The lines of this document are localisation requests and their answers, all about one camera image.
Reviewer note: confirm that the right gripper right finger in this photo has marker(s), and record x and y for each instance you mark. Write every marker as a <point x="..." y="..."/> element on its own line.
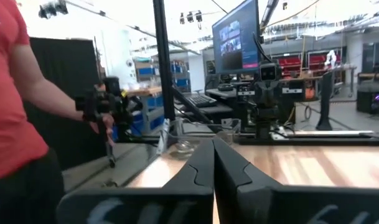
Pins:
<point x="270" y="205"/>

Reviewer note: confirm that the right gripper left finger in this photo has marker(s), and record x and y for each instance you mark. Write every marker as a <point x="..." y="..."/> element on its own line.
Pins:
<point x="176" y="205"/>

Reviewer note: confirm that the person's forearm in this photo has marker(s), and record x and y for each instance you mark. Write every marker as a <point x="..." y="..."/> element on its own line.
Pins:
<point x="52" y="96"/>

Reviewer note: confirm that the red shelving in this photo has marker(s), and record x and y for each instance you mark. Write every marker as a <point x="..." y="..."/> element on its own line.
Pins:
<point x="290" y="62"/>

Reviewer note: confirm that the black desk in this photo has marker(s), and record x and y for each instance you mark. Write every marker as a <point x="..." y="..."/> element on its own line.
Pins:
<point x="217" y="109"/>

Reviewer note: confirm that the computer monitor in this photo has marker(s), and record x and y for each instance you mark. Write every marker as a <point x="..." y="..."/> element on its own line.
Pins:
<point x="236" y="46"/>

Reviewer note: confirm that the black floor stand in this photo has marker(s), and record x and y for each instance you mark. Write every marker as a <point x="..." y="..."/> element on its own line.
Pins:
<point x="325" y="102"/>

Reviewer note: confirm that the clear plastic tray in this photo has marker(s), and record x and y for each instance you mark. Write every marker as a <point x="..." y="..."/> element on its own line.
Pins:
<point x="189" y="146"/>

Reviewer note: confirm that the black keyboard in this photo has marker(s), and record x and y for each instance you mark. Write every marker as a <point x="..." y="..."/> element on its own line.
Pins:
<point x="201" y="100"/>

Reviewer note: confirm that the shelf with blue bins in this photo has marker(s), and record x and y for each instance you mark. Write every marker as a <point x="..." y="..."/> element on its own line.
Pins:
<point x="176" y="68"/>

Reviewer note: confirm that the blue cabinet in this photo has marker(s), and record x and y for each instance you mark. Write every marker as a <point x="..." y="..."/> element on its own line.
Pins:
<point x="152" y="112"/>

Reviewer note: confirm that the black computer tower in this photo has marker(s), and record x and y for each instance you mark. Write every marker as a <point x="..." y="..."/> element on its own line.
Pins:
<point x="368" y="102"/>

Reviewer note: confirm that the black track spotlight cluster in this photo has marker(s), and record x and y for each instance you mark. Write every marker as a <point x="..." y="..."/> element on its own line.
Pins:
<point x="190" y="17"/>
<point x="52" y="9"/>

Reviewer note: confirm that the person's hand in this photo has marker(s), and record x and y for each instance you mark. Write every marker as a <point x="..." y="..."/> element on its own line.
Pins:
<point x="103" y="123"/>

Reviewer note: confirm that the black clamp stand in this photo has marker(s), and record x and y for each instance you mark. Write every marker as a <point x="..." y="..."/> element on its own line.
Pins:
<point x="114" y="102"/>

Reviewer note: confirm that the black curtain panel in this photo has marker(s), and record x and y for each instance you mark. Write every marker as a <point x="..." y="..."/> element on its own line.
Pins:
<point x="68" y="62"/>

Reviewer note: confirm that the person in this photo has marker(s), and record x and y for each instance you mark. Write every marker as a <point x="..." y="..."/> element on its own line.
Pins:
<point x="8" y="109"/>

